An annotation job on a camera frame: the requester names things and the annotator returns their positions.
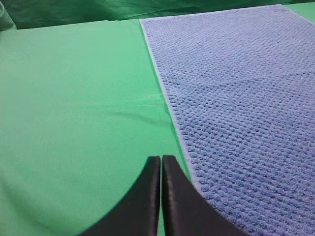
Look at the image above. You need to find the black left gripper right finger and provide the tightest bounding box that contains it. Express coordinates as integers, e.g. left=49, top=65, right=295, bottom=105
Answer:
left=162, top=155, right=247, bottom=236

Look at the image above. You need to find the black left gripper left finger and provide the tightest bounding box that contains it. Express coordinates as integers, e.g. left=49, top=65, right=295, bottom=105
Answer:
left=80, top=156, right=160, bottom=236

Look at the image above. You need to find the blue waffle weave towel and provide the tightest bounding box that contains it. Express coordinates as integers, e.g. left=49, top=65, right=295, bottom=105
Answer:
left=140, top=5, right=315, bottom=236

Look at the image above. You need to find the green backdrop cloth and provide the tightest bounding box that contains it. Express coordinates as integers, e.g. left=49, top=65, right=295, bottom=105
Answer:
left=0, top=0, right=315, bottom=31

